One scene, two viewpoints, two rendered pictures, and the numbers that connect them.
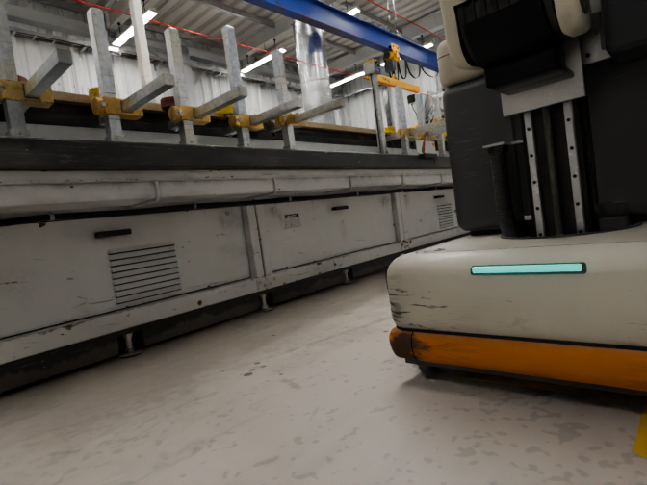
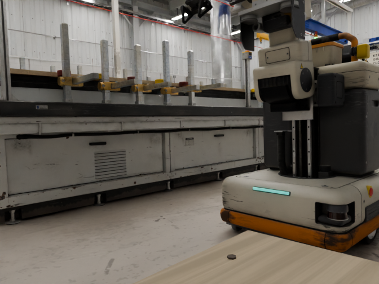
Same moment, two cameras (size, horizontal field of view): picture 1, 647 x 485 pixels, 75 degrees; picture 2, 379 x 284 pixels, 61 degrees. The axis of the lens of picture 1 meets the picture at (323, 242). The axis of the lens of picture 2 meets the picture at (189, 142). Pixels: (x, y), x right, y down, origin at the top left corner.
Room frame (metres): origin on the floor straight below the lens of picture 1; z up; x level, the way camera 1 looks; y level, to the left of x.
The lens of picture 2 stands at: (-0.67, -0.12, 0.55)
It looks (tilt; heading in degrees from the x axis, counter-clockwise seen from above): 3 degrees down; 5
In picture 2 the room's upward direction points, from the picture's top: 2 degrees counter-clockwise
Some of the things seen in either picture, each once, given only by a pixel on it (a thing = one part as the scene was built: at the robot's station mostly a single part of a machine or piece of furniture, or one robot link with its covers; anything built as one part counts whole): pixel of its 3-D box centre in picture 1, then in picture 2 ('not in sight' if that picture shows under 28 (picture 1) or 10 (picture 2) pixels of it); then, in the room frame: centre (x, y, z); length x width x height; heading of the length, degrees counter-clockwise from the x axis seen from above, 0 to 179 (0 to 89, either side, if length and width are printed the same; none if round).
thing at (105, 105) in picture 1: (117, 108); (109, 86); (1.33, 0.57, 0.81); 0.14 x 0.06 x 0.05; 138
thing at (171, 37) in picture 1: (181, 98); (138, 80); (1.50, 0.42, 0.87); 0.04 x 0.04 x 0.48; 48
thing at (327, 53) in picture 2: not in sight; (316, 58); (1.06, -0.64, 0.87); 0.23 x 0.15 x 0.11; 48
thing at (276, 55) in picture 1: (284, 106); (191, 81); (1.88, 0.09, 0.90); 0.04 x 0.04 x 0.48; 48
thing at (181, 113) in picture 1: (189, 114); (141, 88); (1.52, 0.40, 0.81); 0.14 x 0.06 x 0.05; 138
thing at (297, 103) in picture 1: (260, 118); (177, 90); (1.67, 0.18, 0.80); 0.43 x 0.03 x 0.04; 48
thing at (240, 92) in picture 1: (204, 111); (149, 87); (1.49, 0.34, 0.81); 0.43 x 0.03 x 0.04; 48
